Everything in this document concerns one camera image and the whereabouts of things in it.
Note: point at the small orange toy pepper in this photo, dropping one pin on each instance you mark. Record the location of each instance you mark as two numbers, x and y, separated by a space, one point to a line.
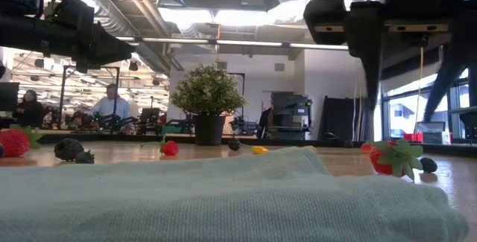
366 147

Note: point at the long ceiling light bar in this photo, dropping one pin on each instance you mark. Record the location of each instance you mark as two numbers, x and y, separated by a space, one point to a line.
246 43

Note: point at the black office chair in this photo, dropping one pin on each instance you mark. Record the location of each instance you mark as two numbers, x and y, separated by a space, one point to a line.
150 115

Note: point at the black aluminium table frame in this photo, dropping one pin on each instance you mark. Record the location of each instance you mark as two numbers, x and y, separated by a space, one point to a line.
130 137

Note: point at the person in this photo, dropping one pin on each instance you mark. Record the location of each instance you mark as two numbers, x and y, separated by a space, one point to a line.
30 109
265 123
112 106

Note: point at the large dark toy blackberry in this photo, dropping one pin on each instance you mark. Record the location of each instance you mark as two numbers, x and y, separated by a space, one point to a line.
68 149

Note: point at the small yellow toy pepper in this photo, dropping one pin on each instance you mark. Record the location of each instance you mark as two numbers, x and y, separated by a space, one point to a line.
259 150

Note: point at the black ceiling spotlight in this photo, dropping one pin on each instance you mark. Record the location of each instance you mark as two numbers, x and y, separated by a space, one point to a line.
133 66

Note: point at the black curtain panel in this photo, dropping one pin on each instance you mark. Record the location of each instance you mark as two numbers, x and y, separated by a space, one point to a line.
339 119

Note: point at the dark toy blueberry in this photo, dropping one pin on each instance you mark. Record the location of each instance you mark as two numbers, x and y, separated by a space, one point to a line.
234 144

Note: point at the thin black metal frame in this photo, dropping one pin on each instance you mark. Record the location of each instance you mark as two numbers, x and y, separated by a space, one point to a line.
243 85

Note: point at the artificial green potted plant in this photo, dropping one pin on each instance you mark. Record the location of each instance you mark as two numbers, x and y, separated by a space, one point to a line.
208 93

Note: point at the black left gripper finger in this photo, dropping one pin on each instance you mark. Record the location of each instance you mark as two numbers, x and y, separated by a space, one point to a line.
119 47
115 58

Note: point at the grey blue equipment cart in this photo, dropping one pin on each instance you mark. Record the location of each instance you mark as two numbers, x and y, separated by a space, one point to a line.
290 111

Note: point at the black computer monitor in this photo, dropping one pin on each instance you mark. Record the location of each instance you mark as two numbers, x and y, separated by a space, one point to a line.
9 97

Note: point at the round dark toy berry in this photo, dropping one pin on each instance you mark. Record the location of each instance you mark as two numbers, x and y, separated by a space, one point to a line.
348 144
428 165

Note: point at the small dark toy blackberry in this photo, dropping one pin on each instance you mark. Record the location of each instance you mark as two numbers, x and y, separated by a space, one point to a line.
85 157

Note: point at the large red toy strawberry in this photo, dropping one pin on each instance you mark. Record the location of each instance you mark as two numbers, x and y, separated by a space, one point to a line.
382 164
13 143

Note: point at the black metal stand frame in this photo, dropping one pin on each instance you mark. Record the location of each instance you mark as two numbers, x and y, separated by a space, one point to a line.
117 85

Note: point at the red storage bin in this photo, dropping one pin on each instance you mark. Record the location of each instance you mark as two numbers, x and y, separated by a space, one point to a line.
413 137

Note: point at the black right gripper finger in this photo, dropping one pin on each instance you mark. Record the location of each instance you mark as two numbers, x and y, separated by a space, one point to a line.
367 48
452 70

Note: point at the green storage bin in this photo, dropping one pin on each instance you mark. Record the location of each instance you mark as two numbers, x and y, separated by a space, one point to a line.
173 129

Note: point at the small red toy strawberry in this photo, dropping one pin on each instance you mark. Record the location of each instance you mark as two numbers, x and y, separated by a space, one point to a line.
170 148

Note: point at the folded pale green cloth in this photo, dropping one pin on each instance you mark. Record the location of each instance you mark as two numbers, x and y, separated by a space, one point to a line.
223 204

